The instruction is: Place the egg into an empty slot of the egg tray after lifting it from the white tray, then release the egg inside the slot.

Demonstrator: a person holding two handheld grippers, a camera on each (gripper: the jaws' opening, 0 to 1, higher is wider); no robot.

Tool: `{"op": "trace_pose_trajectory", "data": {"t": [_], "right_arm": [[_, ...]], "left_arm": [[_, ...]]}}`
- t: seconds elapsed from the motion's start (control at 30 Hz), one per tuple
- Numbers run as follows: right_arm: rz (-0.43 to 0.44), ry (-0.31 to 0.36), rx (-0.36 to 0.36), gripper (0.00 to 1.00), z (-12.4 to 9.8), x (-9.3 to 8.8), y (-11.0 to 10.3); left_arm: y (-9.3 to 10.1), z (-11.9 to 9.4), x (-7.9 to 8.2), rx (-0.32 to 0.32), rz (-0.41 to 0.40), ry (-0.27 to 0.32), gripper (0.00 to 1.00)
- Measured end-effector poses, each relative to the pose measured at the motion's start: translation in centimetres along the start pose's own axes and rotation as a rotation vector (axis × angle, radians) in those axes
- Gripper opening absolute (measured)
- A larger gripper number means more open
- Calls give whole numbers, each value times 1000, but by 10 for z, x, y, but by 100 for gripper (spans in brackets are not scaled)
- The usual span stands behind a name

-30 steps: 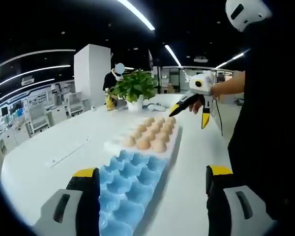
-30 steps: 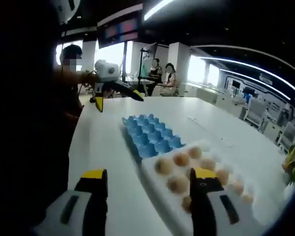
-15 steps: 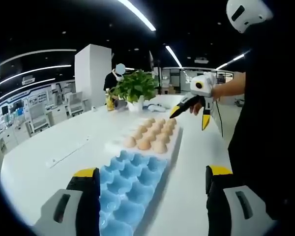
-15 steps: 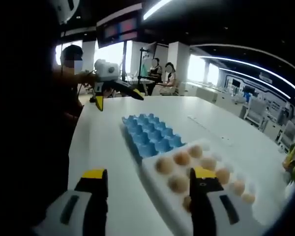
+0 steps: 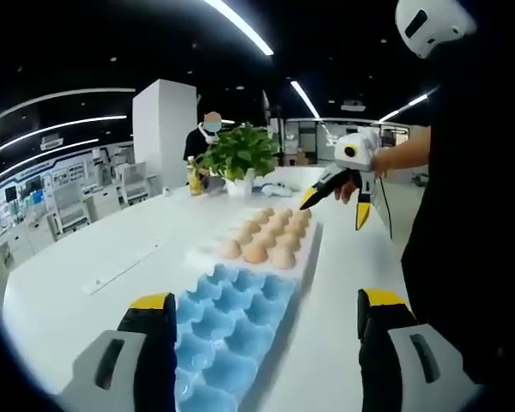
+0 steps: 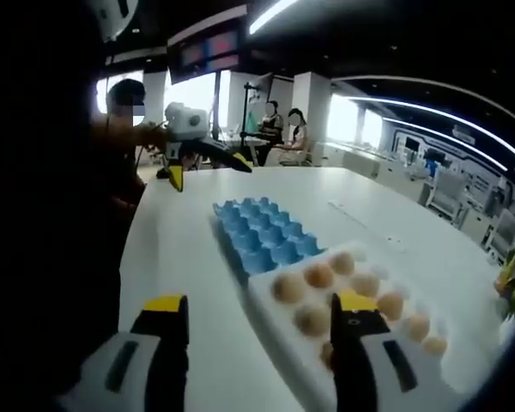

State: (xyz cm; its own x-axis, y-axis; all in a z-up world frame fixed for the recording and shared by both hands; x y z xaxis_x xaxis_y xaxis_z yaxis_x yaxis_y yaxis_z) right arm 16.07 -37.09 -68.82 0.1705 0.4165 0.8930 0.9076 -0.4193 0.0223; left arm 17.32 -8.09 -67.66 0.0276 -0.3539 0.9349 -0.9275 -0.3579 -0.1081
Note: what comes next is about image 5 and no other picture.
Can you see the blue egg tray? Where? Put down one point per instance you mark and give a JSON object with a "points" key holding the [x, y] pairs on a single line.
{"points": [[227, 335]]}

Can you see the ceiling air conditioner unit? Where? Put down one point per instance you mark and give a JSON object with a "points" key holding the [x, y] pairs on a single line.
{"points": [[52, 142]]}

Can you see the green leafy plant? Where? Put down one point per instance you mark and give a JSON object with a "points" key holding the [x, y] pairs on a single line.
{"points": [[240, 150]]}

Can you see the person's right hand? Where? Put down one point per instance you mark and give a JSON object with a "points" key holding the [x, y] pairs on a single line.
{"points": [[385, 161]]}

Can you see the pale pink egg tray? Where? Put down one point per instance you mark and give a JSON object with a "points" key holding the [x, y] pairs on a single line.
{"points": [[313, 240]]}

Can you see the grey crumpled object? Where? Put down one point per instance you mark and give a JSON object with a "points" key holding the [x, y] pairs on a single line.
{"points": [[213, 183]]}

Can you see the person's black clothing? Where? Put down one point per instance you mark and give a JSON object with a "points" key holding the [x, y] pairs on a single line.
{"points": [[476, 214]]}

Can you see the white table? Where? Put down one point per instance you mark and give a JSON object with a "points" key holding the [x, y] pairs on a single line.
{"points": [[90, 257]]}

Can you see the white plant pot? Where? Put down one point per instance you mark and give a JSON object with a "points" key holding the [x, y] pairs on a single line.
{"points": [[240, 186]]}

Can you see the yellow drink bottle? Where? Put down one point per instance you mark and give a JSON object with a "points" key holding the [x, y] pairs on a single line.
{"points": [[194, 180]]}

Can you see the white worn device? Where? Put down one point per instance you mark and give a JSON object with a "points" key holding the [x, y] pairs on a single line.
{"points": [[433, 23]]}

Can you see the group of brown eggs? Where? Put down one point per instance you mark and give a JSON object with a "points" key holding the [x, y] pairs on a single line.
{"points": [[266, 240]]}

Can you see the white display wall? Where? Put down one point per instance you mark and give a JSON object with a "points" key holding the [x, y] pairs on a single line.
{"points": [[21, 189]]}

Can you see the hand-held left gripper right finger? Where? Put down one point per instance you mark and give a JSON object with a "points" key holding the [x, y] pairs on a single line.
{"points": [[386, 352]]}

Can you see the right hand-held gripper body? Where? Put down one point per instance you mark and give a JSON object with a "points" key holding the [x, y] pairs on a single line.
{"points": [[358, 150]]}

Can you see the curved ceiling light strip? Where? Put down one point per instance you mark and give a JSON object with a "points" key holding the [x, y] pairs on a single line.
{"points": [[60, 96], [47, 131]]}

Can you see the white and blue object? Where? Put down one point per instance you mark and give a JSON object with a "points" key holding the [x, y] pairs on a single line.
{"points": [[276, 189]]}

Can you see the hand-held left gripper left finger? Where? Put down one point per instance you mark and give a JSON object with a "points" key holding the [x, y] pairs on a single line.
{"points": [[152, 343]]}

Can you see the white office chair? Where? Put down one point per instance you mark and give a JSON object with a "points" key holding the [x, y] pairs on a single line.
{"points": [[70, 208], [133, 182]]}

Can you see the white square pillar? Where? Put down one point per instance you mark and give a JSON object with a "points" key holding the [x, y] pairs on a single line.
{"points": [[163, 129]]}

